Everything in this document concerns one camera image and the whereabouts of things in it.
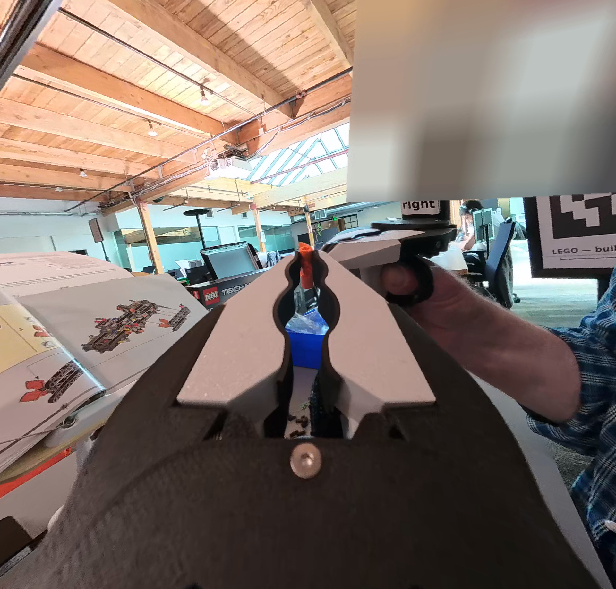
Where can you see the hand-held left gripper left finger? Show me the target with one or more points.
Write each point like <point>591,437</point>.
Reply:
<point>236,348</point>

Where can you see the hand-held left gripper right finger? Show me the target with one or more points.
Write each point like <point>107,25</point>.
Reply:
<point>375,353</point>

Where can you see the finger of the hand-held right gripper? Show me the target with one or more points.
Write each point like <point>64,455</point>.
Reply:
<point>370,250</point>

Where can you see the orange lego piece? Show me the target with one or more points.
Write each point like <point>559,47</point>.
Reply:
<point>305,262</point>

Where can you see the person's right forearm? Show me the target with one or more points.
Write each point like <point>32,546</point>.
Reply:
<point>529,353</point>

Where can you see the black lego set box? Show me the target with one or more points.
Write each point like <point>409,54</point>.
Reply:
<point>226,290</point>

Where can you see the small black lego pins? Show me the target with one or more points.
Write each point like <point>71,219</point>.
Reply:
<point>299,419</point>

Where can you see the lego instruction booklet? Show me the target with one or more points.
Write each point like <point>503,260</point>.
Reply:
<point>72,338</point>

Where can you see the person's right hand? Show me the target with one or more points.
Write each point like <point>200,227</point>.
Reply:
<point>447,305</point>

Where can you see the blue plastic bin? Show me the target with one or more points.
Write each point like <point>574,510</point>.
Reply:
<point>305,341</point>

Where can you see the black office chair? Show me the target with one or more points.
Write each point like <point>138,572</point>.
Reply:
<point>500,262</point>

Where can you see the open grey case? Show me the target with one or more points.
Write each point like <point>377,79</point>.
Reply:
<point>231,259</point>

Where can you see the glass skylight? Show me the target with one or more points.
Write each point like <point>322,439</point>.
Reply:
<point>308,156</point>

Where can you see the black round-top floor stand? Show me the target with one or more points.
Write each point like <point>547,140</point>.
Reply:
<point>197,228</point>

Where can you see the black and white tag sign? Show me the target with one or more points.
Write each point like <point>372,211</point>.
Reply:
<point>572,233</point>

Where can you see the white ceiling projector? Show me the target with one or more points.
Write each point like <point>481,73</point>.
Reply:
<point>226,165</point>

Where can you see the orange strip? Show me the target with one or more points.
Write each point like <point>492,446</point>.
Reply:
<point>33,476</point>

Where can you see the black metal bar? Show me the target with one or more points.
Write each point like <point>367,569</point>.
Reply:
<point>29,16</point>

